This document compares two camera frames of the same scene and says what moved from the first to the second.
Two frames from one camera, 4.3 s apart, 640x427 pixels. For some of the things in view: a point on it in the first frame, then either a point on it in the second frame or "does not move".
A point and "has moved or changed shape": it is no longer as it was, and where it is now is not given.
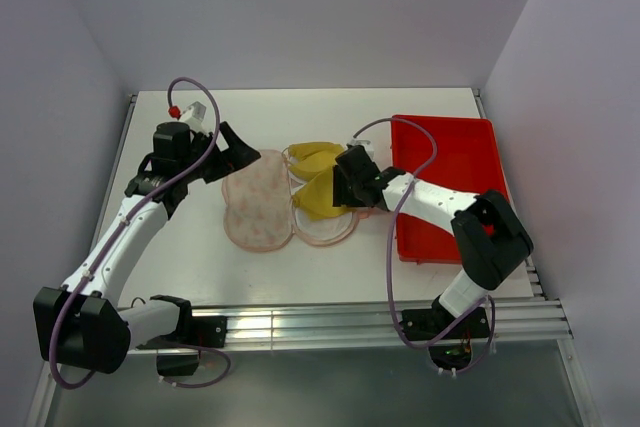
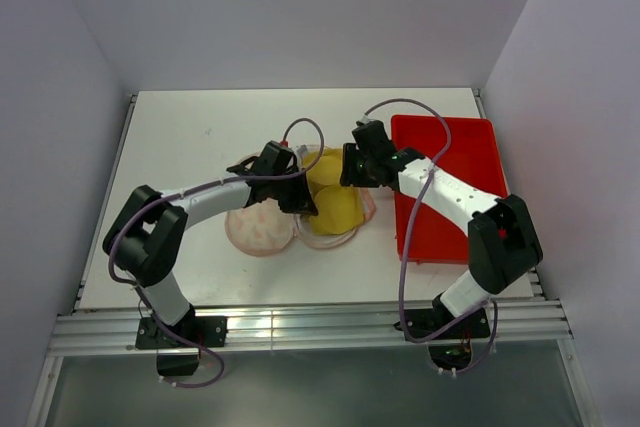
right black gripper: [340, 191] → [349, 174]
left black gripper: [238, 156] → [301, 203]
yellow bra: [314, 161] has moved or changed shape
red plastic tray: [468, 160] does not move
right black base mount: [425, 324] does not move
